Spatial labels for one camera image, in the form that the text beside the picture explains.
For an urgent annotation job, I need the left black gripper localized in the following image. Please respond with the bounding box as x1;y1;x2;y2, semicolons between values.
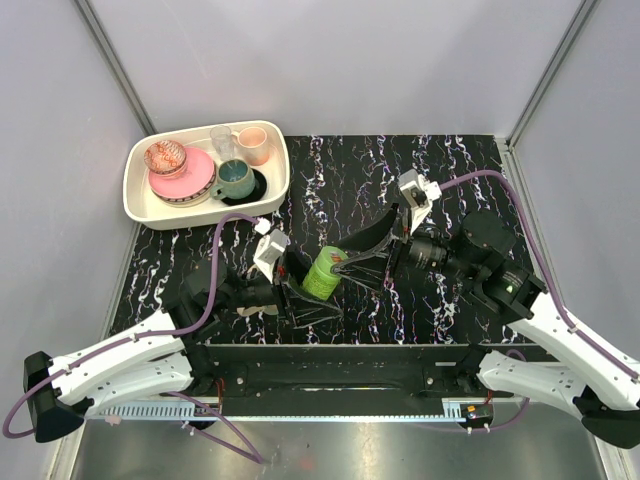
217;247;345;328

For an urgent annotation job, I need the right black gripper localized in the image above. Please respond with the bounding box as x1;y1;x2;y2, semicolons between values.
332;196;481;292

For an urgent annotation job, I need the green pill bottle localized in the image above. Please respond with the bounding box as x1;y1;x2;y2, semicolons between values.
302;246;348;301

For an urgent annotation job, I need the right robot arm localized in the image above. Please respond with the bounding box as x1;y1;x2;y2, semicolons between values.
332;205;639;449

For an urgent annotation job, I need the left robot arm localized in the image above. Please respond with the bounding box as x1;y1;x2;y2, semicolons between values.
23;249;342;443

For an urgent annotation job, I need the cream ceramic mug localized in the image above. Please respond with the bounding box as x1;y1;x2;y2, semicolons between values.
236;305;279;317

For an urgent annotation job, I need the black saucer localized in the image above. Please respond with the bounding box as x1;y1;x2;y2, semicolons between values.
221;168;268;206

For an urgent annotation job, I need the teal ceramic mug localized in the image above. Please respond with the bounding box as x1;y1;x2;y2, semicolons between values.
210;159;255;200

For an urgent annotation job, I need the patterned plate under pink plate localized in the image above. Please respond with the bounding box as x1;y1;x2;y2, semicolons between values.
153;173;216;207

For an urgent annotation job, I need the pink ceramic mug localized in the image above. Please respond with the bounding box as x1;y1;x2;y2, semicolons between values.
232;127;270;166

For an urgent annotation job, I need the white plastic dish tub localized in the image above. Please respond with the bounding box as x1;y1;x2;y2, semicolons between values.
122;120;291;230

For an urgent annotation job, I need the clear drinking glass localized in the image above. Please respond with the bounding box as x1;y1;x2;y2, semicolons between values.
210;125;238;162

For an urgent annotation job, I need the red patterned bowl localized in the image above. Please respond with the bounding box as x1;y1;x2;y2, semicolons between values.
144;140;187;177

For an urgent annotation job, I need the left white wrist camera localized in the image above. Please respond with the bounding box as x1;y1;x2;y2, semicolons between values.
253;229;289;283

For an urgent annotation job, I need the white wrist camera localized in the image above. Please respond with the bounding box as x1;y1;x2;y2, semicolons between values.
253;229;289;283
399;169;442;234

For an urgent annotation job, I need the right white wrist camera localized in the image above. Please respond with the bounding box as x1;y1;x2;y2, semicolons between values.
399;169;442;234

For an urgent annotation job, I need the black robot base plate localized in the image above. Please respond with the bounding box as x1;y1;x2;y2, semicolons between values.
158;342;516;419

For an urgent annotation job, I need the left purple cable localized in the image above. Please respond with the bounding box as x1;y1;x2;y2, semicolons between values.
2;213;266;464

